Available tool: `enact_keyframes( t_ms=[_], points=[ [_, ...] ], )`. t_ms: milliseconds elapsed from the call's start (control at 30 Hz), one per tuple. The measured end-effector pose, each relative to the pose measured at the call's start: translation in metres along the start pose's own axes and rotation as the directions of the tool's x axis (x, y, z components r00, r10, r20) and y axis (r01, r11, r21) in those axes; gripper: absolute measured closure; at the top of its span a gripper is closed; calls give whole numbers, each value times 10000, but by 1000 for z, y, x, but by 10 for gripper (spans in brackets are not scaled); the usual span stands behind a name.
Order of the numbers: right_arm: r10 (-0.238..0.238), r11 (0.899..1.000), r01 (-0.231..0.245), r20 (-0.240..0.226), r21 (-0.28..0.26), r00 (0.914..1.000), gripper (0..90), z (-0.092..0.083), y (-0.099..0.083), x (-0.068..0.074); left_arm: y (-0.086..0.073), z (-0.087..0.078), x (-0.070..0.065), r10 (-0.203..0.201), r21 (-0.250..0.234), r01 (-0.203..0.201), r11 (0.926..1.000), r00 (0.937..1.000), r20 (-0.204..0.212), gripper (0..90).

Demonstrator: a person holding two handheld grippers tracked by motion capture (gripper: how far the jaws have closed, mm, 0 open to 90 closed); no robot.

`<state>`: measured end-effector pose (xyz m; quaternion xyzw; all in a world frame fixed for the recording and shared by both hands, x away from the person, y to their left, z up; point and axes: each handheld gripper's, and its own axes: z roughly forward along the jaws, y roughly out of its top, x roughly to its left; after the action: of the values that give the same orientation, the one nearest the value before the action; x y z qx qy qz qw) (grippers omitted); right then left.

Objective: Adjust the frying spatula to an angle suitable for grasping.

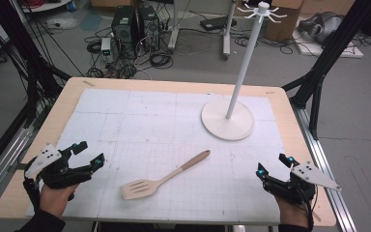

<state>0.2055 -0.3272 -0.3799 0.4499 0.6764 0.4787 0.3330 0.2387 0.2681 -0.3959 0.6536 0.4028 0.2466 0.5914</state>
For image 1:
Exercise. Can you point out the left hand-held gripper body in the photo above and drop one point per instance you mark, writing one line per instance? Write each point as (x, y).
(50, 175)

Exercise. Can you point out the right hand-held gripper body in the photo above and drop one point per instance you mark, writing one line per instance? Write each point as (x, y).
(294, 188)

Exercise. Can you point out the wooden spatula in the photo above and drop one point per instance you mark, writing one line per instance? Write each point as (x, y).
(138, 188)

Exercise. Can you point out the white hook rack stand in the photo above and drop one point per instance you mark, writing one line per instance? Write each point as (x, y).
(227, 125)

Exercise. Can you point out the person's left hand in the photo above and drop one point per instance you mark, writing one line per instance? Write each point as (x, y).
(54, 199)

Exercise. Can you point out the person's right hand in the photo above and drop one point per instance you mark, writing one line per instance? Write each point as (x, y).
(291, 214)

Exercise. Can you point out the white grid mat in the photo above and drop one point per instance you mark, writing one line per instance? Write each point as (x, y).
(141, 129)

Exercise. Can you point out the wooden table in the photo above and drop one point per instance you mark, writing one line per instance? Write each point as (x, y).
(71, 84)

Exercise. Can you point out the small bench power supply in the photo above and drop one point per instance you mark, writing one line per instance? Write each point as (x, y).
(106, 50)

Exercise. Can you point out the white flat board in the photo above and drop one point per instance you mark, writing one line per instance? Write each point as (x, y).
(335, 51)

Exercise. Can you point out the black computer tower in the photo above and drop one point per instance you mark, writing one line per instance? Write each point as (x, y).
(124, 25)
(149, 27)

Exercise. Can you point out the white metal stand leg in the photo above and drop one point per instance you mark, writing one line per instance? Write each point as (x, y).
(174, 32)
(227, 38)

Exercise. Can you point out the cardboard box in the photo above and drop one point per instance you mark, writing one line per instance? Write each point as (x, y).
(285, 22)

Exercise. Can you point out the grey bag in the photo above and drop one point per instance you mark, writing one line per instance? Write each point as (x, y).
(323, 27)

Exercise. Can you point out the white round table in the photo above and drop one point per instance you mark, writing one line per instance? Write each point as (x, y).
(45, 5)

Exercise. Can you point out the black flat case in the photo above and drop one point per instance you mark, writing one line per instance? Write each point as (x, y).
(217, 23)

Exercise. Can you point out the aluminium rail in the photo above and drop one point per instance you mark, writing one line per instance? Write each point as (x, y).
(330, 180)
(3, 170)

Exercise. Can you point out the black metal frame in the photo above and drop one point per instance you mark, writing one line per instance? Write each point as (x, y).
(29, 64)
(322, 64)

